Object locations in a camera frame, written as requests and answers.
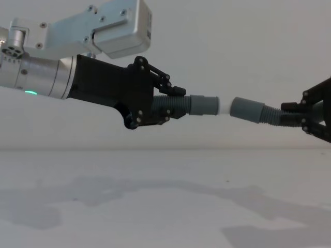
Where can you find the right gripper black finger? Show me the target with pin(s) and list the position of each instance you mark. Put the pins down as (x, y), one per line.
(314, 129)
(314, 94)

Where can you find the white table cloth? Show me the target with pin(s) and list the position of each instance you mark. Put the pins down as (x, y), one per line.
(165, 201)

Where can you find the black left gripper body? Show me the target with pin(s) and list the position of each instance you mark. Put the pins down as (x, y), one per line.
(108, 82)

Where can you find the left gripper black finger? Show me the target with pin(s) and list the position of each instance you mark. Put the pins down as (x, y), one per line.
(164, 82)
(173, 113)

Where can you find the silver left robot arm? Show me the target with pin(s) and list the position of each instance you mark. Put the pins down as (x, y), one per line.
(38, 73)

